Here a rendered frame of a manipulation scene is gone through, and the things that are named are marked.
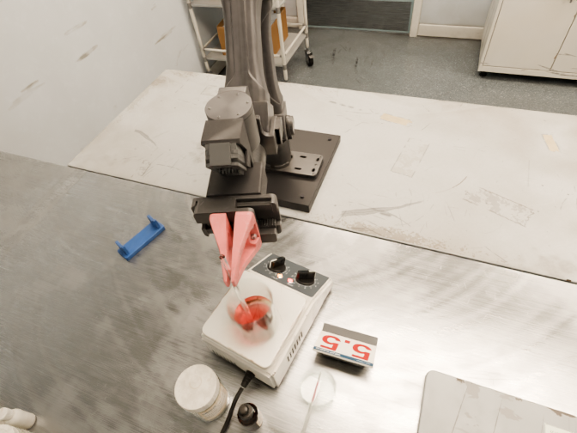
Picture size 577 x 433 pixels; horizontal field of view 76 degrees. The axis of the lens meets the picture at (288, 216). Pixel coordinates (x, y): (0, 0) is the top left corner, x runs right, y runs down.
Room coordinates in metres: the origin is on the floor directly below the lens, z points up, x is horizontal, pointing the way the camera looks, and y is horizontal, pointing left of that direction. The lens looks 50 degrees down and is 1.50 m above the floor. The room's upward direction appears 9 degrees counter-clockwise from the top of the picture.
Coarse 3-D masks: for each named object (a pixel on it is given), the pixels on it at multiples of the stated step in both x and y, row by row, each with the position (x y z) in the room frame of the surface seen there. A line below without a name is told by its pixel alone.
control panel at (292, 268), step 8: (272, 256) 0.38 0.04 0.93; (264, 264) 0.36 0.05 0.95; (288, 264) 0.36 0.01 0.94; (296, 264) 0.36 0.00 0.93; (264, 272) 0.33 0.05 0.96; (272, 272) 0.33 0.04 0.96; (280, 272) 0.33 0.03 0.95; (288, 272) 0.33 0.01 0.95; (296, 272) 0.33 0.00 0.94; (280, 280) 0.31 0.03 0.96; (320, 280) 0.31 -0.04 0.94; (296, 288) 0.29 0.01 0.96; (304, 288) 0.29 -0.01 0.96; (312, 288) 0.29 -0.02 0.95; (312, 296) 0.27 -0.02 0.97
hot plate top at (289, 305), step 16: (272, 288) 0.29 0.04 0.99; (288, 304) 0.25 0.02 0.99; (304, 304) 0.25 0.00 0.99; (208, 320) 0.25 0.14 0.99; (224, 320) 0.24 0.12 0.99; (288, 320) 0.23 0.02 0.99; (208, 336) 0.23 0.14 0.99; (224, 336) 0.22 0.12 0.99; (240, 336) 0.22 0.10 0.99; (240, 352) 0.19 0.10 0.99; (256, 352) 0.19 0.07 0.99; (272, 352) 0.19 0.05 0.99
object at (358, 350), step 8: (320, 336) 0.23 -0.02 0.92; (328, 336) 0.23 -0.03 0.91; (320, 344) 0.21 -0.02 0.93; (328, 344) 0.21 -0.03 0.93; (336, 344) 0.21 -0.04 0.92; (344, 344) 0.21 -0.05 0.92; (352, 344) 0.21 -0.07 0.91; (360, 344) 0.21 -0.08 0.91; (344, 352) 0.19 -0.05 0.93; (352, 352) 0.19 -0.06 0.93; (360, 352) 0.19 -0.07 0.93; (368, 352) 0.19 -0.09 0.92; (368, 360) 0.17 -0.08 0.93
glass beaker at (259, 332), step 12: (240, 288) 0.26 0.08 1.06; (252, 288) 0.26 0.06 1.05; (264, 288) 0.25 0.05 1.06; (228, 300) 0.24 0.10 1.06; (228, 312) 0.22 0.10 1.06; (240, 324) 0.20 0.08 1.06; (252, 324) 0.20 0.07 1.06; (264, 324) 0.20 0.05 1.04; (276, 324) 0.22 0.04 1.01; (252, 336) 0.20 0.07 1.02; (264, 336) 0.20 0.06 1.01
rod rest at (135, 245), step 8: (152, 224) 0.53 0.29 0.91; (160, 224) 0.52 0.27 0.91; (144, 232) 0.51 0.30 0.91; (152, 232) 0.51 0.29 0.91; (160, 232) 0.51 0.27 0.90; (136, 240) 0.49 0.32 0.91; (144, 240) 0.49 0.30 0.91; (152, 240) 0.49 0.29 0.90; (120, 248) 0.47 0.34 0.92; (128, 248) 0.47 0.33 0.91; (136, 248) 0.47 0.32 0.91; (128, 256) 0.45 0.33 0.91
